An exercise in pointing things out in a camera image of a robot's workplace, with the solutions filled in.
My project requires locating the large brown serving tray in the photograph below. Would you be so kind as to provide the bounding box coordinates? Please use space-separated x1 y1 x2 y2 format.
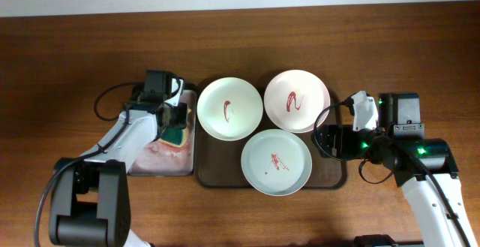
193 83 348 190

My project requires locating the light blue plate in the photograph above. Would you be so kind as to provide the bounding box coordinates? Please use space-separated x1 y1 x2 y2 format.
241 129 313 197

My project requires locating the small wet sponge tray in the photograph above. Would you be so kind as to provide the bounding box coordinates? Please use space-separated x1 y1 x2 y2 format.
128 83 198 176

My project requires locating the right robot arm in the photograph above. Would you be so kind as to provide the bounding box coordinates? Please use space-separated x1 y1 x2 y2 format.
311 91 478 246

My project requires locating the green yellow sponge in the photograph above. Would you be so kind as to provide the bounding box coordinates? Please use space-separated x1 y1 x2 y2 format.
155 106 191 147

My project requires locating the pink plate with red stain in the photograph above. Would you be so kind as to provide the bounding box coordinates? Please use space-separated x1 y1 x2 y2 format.
263 70 331 134

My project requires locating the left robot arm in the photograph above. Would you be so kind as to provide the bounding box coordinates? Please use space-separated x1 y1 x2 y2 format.
41 103 188 246

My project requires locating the cream plate with red stain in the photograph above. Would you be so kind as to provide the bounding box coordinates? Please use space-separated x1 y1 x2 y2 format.
197 77 263 141

